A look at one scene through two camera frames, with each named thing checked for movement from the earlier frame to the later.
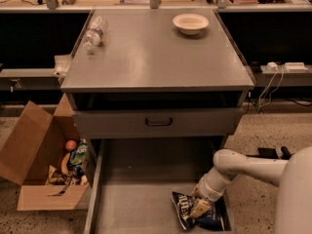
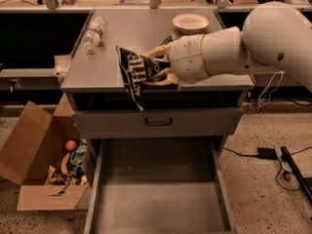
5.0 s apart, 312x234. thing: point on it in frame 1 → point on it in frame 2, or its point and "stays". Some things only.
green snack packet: (77, 156) stays
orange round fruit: (70, 144) stays
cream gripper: (208, 190) → (186, 58)
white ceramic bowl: (190, 23) stays
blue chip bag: (214, 218) → (136, 70)
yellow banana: (63, 165) stays
